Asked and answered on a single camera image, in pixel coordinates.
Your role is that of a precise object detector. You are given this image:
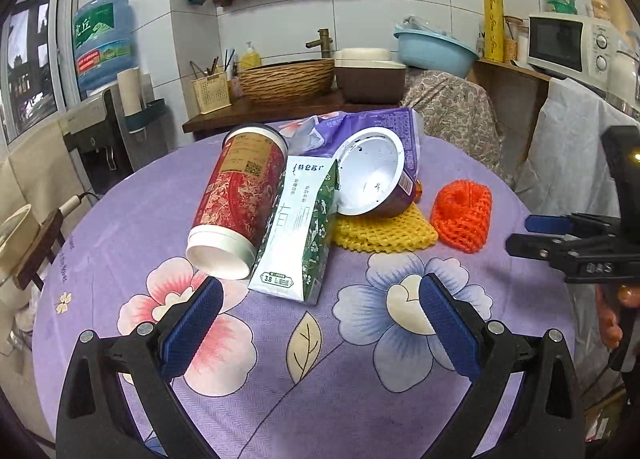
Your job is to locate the orange foam fruit net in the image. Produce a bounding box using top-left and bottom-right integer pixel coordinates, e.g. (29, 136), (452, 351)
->
(430, 179), (492, 253)

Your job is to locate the yellow foam fruit net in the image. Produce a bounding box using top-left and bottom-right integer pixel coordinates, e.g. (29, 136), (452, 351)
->
(333, 203), (438, 254)

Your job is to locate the green white milk carton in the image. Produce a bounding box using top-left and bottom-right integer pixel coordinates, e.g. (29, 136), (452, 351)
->
(248, 156), (340, 305)

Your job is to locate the purple plastic bag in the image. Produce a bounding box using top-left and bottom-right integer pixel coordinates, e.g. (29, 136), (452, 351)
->
(276, 106), (424, 190)

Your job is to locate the red paper cup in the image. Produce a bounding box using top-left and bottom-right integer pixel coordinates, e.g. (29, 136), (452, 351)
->
(186, 124), (288, 280)

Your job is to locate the right hand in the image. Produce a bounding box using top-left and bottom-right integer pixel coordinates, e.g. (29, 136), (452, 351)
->
(596, 285), (640, 349)

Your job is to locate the white cloth cover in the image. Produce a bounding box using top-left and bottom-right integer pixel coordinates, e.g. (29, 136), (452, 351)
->
(516, 80), (639, 382)

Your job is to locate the wooden cabinet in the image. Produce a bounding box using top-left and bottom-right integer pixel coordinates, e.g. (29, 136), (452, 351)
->
(468, 59), (550, 173)

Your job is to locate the floral patterned cloth cover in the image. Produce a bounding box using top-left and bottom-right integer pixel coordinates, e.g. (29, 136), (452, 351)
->
(401, 69), (506, 178)

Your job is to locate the white microwave oven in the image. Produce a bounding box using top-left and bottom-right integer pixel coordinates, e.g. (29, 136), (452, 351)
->
(527, 12), (624, 92)

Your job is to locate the blue plastic basin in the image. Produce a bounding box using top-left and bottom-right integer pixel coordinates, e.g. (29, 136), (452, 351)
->
(394, 24), (480, 78)

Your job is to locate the yellow roll package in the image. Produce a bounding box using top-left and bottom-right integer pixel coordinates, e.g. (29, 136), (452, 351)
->
(484, 0), (504, 62)

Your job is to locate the brown pot with white lid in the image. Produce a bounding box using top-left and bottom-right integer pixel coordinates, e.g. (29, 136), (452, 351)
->
(333, 48), (407, 104)

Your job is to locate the water dispenser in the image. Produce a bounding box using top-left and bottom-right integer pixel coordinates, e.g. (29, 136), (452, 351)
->
(63, 83), (168, 194)

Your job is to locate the brass faucet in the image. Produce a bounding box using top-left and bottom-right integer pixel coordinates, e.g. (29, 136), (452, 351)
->
(305, 28), (333, 58)

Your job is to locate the wicker basket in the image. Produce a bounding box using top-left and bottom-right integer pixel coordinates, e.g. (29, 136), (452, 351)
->
(239, 58), (334, 104)

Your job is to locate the wooden counter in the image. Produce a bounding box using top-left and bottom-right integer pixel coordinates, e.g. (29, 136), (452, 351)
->
(182, 90), (396, 137)

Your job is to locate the window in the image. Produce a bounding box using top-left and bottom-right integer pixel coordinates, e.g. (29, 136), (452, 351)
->
(1, 0), (80, 145)

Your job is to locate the yellow soap bottle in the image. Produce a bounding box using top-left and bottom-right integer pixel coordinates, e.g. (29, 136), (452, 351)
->
(239, 42), (262, 72)

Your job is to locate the beige utensil holder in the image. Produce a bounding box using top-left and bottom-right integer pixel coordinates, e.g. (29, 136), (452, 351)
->
(190, 49), (234, 114)

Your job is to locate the blue water jug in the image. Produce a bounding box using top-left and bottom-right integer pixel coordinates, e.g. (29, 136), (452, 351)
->
(72, 0), (138, 94)

